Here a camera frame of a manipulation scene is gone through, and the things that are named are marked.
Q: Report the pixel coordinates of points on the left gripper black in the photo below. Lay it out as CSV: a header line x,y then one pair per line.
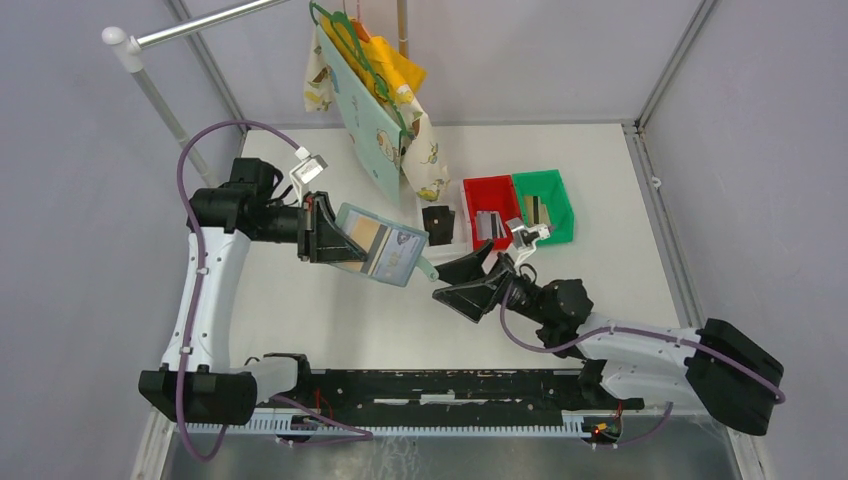
x,y
317,220

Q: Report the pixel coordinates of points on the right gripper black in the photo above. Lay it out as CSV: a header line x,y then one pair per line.
x,y
475,299

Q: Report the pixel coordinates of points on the gold black striped card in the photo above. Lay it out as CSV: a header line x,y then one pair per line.
x,y
371,235

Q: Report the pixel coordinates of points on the blue white printed card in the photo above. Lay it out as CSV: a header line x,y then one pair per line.
x,y
399,257

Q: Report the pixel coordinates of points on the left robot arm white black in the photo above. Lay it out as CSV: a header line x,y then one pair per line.
x,y
196,381

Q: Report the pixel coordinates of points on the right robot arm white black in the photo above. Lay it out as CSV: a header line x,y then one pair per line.
x,y
715,367

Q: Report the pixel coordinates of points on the white cards in red bin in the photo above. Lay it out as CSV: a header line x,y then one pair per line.
x,y
488,225

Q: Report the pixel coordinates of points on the beige cards in green bin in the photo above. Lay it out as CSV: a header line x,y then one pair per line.
x,y
536,212

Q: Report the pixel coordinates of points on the red plastic bin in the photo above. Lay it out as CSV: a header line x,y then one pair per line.
x,y
491,194

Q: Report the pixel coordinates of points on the mint cartoon print garment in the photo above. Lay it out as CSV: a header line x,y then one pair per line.
x,y
375,135

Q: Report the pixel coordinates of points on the cream cartoon print garment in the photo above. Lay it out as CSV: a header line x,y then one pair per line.
x,y
420,164

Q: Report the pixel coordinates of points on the green plastic bin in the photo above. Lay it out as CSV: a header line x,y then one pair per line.
x,y
549,186

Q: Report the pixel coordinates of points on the yellow garment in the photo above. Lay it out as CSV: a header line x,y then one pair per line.
x,y
396,77

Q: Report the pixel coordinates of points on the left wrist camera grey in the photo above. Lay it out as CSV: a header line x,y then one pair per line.
x,y
309,167

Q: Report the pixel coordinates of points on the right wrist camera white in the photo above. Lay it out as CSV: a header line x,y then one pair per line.
x,y
524,239

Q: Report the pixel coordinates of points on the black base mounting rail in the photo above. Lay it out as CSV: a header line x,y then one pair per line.
x,y
452,398

